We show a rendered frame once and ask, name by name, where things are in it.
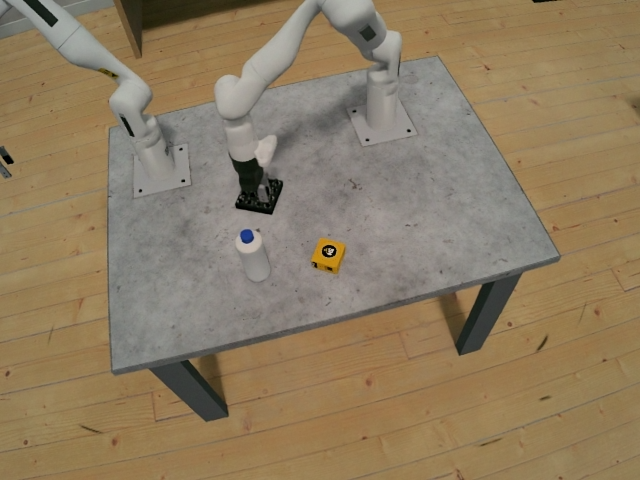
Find white bottle with blue cap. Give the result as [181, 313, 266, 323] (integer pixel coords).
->
[235, 229, 271, 282]

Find black knob panel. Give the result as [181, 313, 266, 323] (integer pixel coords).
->
[235, 178, 283, 215]

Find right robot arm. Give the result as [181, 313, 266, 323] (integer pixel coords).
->
[0, 0, 175, 181]

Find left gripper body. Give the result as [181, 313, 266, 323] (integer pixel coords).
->
[227, 135, 277, 192]

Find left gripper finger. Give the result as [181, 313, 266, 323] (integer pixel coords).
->
[257, 185, 268, 203]
[260, 176, 271, 195]

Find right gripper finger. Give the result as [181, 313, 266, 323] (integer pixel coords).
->
[0, 161, 12, 179]
[0, 145, 14, 165]

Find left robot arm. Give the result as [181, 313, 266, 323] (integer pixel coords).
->
[214, 0, 402, 146]

